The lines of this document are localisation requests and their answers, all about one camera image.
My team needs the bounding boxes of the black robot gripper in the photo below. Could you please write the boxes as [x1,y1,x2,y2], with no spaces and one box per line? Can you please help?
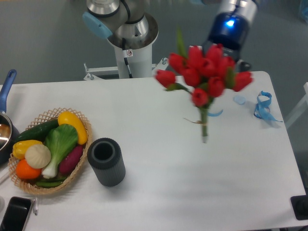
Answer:
[202,0,257,62]

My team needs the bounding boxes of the red tulip bouquet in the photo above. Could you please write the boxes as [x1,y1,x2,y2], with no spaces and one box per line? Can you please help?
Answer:
[154,28,253,142]

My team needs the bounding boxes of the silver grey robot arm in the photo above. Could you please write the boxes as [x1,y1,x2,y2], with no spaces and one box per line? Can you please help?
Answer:
[191,0,261,62]

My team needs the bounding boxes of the dark grey ribbed vase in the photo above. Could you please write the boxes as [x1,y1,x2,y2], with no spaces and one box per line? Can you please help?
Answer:
[87,138,126,187]

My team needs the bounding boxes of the small blue plastic cap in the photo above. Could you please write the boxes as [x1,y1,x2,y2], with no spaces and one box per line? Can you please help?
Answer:
[233,95,246,105]

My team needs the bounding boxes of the blue ribbon strip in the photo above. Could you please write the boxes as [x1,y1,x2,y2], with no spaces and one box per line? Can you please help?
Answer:
[207,110,223,117]

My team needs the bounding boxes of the tangled blue ribbon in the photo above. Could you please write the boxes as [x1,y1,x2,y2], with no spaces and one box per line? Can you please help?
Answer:
[254,91,282,122]

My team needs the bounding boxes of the black corner device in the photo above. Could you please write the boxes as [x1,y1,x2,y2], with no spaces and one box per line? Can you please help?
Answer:
[290,195,308,220]

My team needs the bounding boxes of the yellow squash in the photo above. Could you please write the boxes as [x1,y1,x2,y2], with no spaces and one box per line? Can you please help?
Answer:
[57,111,88,145]

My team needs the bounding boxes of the green bok choy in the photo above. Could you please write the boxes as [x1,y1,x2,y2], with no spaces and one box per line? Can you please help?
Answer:
[42,124,78,179]

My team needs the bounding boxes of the purple sweet potato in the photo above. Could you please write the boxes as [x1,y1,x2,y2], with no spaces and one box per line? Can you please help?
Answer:
[59,145,83,175]

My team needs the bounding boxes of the green cucumber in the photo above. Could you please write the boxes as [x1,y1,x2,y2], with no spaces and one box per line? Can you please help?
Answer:
[15,120,59,142]

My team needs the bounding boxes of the white steamed bun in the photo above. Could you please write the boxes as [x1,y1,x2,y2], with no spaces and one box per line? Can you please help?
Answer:
[25,144,51,169]

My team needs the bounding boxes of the green pea pods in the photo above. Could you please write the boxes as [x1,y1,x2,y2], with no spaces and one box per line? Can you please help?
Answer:
[35,177,66,188]

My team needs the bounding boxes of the yellow bell pepper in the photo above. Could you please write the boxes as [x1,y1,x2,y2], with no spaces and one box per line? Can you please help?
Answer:
[13,140,43,160]

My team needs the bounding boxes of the orange fruit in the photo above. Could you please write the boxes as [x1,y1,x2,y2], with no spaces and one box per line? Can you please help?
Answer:
[15,159,41,180]

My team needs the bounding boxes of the black smartphone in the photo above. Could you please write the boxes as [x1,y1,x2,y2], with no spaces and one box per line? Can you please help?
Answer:
[0,196,33,231]

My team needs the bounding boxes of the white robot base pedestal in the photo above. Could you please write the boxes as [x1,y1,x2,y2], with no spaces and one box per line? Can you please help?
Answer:
[82,0,159,79]

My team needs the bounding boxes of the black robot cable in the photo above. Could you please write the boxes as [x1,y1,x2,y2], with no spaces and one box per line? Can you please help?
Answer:
[121,38,133,79]

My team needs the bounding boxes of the blue handled saucepan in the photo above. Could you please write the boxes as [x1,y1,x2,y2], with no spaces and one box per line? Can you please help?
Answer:
[0,69,19,165]

